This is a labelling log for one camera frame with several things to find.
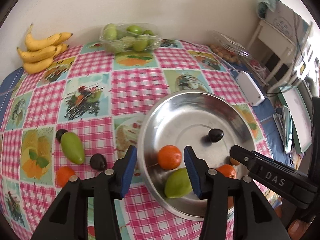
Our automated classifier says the small orange tangerine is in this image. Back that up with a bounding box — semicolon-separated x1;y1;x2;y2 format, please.
216;164;237;179

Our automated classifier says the dark cherry with stem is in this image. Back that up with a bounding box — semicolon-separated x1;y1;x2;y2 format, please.
89;153;107;171

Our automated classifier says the pale green mango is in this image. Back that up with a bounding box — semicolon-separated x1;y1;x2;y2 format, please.
164;167;193;199

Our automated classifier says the brown longan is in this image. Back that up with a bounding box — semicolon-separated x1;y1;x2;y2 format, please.
229;157;240;166

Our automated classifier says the medium orange tangerine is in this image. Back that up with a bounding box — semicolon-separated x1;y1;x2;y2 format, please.
157;145;182;170

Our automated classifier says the large orange tangerine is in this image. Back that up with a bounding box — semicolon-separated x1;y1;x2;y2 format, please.
56;166;75;187

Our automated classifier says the dark cherry front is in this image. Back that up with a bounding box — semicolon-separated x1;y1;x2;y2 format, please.
208;128;224;143

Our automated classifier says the dark green mango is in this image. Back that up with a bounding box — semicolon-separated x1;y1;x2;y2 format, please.
60;132;85;165

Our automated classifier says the dark cherry back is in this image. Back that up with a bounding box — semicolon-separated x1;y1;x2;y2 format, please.
56;129;68;143

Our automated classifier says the plastic tray of green fruits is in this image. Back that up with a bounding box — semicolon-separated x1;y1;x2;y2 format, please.
99;23;162;54

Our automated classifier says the silver metal bowl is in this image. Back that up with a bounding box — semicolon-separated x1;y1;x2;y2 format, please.
137;90;257;221

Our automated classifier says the blue cloth under tablecloth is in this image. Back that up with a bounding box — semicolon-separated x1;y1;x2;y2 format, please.
229;62;291;160

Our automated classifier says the pink checkered tablecloth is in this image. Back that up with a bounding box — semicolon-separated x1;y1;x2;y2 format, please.
1;40;272;239

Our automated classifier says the white rectangular box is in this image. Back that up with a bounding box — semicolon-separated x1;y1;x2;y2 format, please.
236;71;265;107

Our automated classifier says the clear bag of longans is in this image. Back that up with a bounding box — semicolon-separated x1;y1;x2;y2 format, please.
209;31;251;65

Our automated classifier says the white side table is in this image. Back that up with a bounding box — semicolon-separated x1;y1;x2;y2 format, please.
246;19;299;86

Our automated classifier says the yellow banana bunch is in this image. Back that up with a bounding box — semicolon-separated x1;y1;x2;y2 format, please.
16;24;73;75

